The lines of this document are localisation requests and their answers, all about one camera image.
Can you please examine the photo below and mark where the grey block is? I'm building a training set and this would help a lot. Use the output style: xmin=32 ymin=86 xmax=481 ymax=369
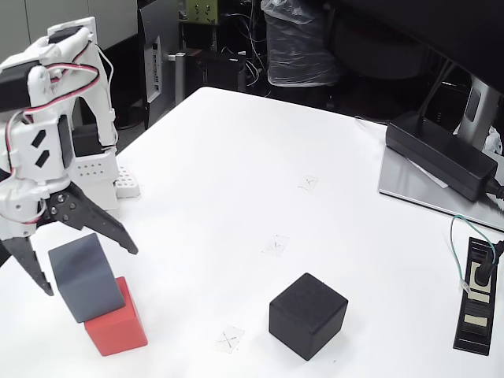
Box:
xmin=47 ymin=232 xmax=126 ymax=324

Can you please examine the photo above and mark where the black block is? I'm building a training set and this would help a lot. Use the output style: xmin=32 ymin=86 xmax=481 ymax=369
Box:
xmin=269 ymin=272 xmax=350 ymax=361

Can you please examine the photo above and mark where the white perforated table clamp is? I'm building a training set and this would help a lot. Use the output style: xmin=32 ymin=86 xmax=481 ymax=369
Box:
xmin=113 ymin=165 xmax=142 ymax=200

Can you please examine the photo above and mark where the red block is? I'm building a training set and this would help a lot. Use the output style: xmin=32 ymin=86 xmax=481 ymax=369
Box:
xmin=83 ymin=276 xmax=149 ymax=358

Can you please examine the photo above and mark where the black computer case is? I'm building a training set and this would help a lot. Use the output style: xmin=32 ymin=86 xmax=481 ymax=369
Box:
xmin=184 ymin=49 xmax=247 ymax=94

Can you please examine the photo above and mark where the green box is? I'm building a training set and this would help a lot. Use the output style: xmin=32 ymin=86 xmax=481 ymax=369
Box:
xmin=185 ymin=0 xmax=218 ymax=25

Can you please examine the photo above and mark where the plastic wrapped black bin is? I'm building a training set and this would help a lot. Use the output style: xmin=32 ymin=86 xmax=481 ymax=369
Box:
xmin=261 ymin=0 xmax=342 ymax=87

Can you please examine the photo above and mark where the silver monitor stand base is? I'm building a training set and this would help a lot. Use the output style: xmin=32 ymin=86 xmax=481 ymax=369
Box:
xmin=378 ymin=147 xmax=504 ymax=232

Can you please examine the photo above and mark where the black power adapter brick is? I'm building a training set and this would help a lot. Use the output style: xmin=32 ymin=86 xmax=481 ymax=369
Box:
xmin=384 ymin=110 xmax=499 ymax=202

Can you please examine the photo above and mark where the black monitor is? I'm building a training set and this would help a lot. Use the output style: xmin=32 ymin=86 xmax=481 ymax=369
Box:
xmin=334 ymin=0 xmax=504 ymax=95

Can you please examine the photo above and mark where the black plug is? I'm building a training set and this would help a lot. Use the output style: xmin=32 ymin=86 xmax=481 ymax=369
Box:
xmin=472 ymin=239 xmax=504 ymax=287

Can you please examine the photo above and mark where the black power strip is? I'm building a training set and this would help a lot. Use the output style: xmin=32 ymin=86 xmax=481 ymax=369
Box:
xmin=452 ymin=235 xmax=498 ymax=357

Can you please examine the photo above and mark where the silver monitor stand column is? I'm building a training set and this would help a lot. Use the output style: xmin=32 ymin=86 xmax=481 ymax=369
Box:
xmin=452 ymin=74 xmax=503 ymax=153

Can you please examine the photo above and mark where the white plastic bag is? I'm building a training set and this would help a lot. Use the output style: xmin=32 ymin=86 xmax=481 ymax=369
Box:
xmin=484 ymin=125 xmax=504 ymax=157

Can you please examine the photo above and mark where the red white servo cable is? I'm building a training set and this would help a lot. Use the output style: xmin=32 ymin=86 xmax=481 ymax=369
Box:
xmin=6 ymin=65 xmax=102 ymax=186

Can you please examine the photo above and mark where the silver post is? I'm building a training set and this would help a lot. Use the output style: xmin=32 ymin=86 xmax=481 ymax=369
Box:
xmin=168 ymin=52 xmax=186 ymax=107

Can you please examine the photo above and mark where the green cable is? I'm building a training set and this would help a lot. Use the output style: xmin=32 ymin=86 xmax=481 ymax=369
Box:
xmin=448 ymin=214 xmax=497 ymax=292

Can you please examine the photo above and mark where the black power cord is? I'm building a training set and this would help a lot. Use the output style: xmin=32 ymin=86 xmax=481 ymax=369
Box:
xmin=484 ymin=177 xmax=504 ymax=206

